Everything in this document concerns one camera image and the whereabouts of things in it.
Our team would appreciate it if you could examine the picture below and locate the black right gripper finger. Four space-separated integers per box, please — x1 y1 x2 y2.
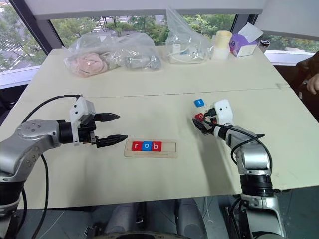
191 118 212 137

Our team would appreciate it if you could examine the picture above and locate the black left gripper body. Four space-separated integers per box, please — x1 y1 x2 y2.
78 113 99 149

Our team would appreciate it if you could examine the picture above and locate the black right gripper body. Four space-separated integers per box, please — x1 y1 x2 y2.
203 116 219 136

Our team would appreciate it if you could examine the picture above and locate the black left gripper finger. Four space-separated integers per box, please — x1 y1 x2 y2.
96 134 129 149
95 112 121 123

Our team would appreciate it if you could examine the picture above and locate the wooden letter tray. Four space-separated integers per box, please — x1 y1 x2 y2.
124 139 180 159

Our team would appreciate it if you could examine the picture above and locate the bystander bare hand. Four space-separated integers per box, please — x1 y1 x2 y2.
306 73 319 95

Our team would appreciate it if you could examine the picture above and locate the clear bag with pink cloth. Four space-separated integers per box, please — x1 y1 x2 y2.
63 32 163 79

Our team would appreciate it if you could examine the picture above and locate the white cylindrical cup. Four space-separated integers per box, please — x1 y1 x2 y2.
211 46 230 61

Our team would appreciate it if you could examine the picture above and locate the grey rounded shape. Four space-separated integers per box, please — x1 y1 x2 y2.
173 197 208 239
104 198 151 239

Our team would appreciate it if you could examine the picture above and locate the purple tissue box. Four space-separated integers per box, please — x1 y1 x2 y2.
229 21 265 58

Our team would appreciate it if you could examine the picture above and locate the cream cylindrical cup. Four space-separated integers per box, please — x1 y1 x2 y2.
215 30 234 50

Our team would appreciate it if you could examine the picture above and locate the small dark jar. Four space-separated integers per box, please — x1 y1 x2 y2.
259 39 271 53

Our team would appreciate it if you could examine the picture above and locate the bystander dark sleeve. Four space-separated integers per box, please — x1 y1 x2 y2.
290 50 319 101

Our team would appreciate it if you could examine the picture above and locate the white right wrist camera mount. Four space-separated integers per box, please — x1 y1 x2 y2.
213 99 234 125

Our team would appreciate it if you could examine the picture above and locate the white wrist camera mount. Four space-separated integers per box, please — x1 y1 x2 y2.
213 99 234 125
69 96 97 146

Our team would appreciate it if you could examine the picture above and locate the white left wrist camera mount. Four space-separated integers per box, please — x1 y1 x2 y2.
69 96 97 146

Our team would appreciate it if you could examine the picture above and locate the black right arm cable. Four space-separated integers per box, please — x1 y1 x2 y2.
204 108 274 175

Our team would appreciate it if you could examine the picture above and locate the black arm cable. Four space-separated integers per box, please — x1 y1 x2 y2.
204 108 274 175
21 94 83 239

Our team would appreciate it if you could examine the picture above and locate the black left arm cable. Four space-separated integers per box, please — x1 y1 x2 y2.
21 94 83 239

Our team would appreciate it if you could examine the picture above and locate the clear bag with white cables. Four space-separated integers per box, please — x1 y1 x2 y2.
161 6 215 65

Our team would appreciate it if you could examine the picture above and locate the dark window frame post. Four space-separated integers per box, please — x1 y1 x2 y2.
11 0 63 58

